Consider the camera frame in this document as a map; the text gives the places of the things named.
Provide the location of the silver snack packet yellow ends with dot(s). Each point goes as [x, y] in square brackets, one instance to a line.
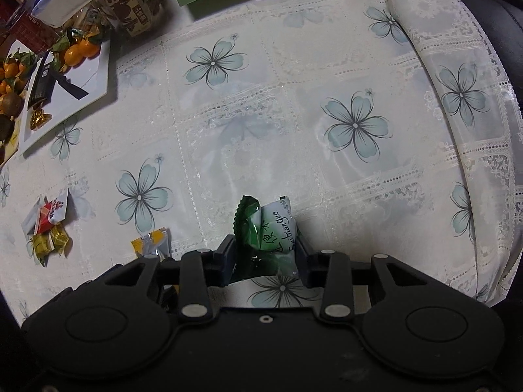
[153, 245]

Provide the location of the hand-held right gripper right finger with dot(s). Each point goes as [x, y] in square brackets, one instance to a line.
[300, 253]

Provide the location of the floral lace tablecloth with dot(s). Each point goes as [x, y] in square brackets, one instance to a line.
[286, 90]

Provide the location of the gold ingot candy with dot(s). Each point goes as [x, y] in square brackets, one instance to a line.
[39, 118]

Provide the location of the pile of small leafy oranges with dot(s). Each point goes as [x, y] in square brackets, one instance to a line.
[12, 71]

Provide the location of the gold foil candy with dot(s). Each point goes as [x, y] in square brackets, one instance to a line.
[59, 237]

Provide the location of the printed glass jar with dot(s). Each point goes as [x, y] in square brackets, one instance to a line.
[130, 4]

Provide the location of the wooden cutting board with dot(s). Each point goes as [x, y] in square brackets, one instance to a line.
[10, 149]

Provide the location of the red and white snack packet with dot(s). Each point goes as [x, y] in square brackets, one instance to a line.
[47, 214]

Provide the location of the white green snack packet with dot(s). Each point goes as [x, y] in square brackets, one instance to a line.
[278, 228]

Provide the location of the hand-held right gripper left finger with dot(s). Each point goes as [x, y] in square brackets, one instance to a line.
[229, 253]

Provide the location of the white rectangular plate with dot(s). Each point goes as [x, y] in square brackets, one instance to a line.
[88, 77]

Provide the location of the red box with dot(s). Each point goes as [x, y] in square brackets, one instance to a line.
[34, 30]

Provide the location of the black packet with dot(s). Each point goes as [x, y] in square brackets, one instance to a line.
[41, 83]

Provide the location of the yellow green pea snack packet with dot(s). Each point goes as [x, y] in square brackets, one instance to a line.
[39, 247]

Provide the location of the chair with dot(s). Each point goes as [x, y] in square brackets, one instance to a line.
[496, 12]

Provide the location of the small orange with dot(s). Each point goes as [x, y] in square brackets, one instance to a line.
[90, 47]
[73, 56]

